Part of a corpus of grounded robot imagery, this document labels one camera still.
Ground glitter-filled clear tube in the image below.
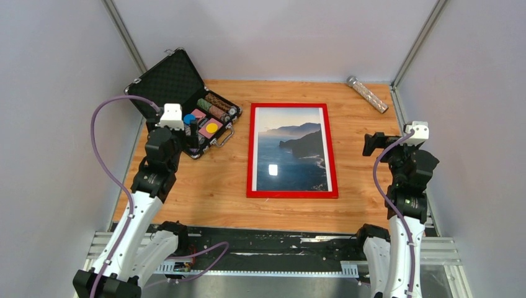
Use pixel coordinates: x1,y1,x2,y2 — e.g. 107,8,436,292
346,76,389,114

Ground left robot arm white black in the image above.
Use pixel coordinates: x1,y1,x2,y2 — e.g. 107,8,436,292
73,120,198,297

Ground blue round chip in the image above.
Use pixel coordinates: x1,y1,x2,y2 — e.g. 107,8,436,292
183,114,196,125

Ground dark green chip roll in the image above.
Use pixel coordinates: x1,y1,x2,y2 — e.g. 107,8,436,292
197,98,231,122

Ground pink wooden picture frame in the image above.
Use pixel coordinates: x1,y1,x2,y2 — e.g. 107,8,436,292
246,102,339,199

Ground yellow round chip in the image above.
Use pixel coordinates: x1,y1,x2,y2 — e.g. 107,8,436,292
206,122,218,134

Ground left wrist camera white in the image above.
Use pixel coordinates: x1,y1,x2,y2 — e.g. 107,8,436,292
158,103,184,131

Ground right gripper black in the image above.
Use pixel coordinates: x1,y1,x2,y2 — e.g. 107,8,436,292
362,131,419,184

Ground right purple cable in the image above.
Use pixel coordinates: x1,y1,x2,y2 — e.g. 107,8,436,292
361,130,417,298

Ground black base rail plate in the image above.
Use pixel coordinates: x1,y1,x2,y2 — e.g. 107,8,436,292
148,223,399,273

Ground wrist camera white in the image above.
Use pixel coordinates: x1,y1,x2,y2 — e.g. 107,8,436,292
158,103,184,131
404,121,429,146

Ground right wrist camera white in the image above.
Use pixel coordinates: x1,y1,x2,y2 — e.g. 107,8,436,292
404,121,429,146

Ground pink card box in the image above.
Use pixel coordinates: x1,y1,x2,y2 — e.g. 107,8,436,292
191,109,223,139

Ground seascape photo print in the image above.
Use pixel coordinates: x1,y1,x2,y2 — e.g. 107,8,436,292
251,107,333,192

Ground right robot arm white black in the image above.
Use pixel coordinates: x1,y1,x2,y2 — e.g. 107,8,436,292
354,130,439,297

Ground black foam-lined case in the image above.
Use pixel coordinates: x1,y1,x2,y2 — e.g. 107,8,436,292
124,48,243,160

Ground aluminium frame rail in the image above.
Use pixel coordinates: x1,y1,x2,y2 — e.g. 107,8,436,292
74,231,473,298

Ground brown poker chip roll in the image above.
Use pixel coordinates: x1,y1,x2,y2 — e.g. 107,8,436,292
205,93,237,115

